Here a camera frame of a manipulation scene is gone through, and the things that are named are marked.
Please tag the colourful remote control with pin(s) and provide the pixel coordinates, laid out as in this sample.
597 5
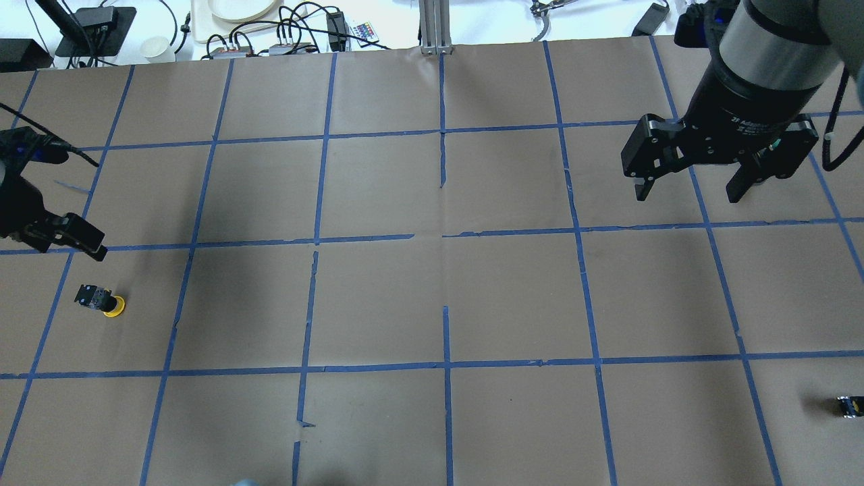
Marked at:
365 32

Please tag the aluminium frame post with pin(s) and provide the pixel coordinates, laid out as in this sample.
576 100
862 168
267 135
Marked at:
434 27

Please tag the beige tray with bowl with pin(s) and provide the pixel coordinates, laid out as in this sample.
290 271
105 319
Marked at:
219 17

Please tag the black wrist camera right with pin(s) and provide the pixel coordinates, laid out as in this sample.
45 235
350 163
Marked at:
704 24

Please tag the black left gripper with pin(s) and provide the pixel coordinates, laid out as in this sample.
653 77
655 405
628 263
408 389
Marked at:
15 204

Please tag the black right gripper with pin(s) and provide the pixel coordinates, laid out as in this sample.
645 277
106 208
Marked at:
734 110

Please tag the yellow push button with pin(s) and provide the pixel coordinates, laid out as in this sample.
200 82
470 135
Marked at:
100 299

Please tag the white paper cup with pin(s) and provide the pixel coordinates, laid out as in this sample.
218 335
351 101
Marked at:
157 49

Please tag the black tripod base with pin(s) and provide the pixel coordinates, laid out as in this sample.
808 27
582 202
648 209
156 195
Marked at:
90 32

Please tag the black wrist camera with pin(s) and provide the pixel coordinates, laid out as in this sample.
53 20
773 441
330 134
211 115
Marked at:
20 146
704 24

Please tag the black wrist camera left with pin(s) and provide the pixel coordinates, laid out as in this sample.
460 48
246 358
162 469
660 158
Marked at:
20 146

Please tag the black power adapter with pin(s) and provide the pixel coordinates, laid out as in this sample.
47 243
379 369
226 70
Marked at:
652 19

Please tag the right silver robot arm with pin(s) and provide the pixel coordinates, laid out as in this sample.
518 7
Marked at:
767 60

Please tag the green push button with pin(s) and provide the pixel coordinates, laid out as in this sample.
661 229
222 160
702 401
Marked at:
850 406

